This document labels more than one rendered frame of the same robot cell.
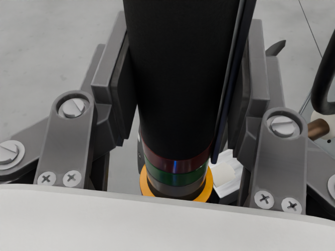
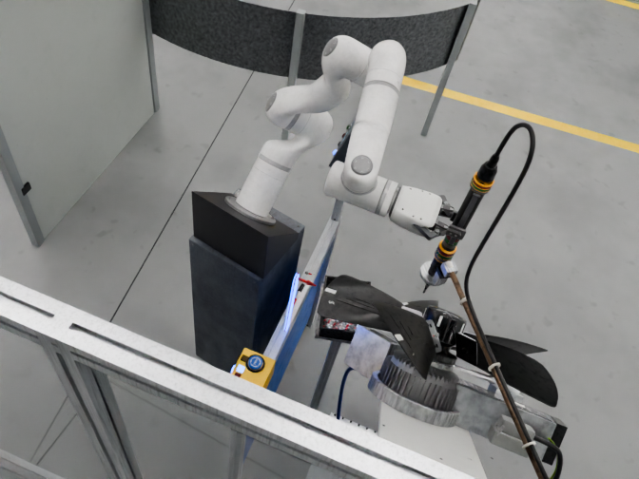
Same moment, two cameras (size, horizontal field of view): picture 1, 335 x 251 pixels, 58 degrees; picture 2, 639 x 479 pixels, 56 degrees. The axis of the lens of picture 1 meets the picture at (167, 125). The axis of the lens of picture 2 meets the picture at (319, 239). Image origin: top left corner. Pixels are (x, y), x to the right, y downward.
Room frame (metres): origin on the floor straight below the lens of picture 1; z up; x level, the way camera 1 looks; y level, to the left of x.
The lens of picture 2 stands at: (-0.19, -0.92, 2.65)
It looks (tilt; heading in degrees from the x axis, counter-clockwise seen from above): 53 degrees down; 92
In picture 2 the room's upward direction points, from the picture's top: 13 degrees clockwise
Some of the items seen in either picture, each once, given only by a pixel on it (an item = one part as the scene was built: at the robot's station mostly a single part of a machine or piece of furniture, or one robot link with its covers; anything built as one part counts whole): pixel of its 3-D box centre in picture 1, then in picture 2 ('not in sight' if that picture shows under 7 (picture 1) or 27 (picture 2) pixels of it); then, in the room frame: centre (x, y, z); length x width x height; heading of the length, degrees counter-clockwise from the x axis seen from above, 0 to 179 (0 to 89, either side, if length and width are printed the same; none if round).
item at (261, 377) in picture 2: not in sight; (247, 384); (-0.32, -0.25, 1.02); 0.16 x 0.10 x 0.11; 82
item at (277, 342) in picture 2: not in sight; (293, 310); (-0.26, 0.14, 0.82); 0.90 x 0.04 x 0.08; 82
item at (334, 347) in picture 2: not in sight; (324, 375); (-0.08, 0.13, 0.40); 0.03 x 0.03 x 0.80; 7
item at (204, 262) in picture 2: not in sight; (243, 297); (-0.49, 0.34, 0.47); 0.30 x 0.30 x 0.93; 72
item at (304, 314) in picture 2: not in sight; (283, 355); (-0.26, 0.14, 0.45); 0.82 x 0.01 x 0.66; 82
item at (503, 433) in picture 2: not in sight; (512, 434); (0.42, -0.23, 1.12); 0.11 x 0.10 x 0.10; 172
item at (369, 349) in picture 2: not in sight; (374, 354); (0.03, -0.03, 0.98); 0.20 x 0.16 x 0.20; 82
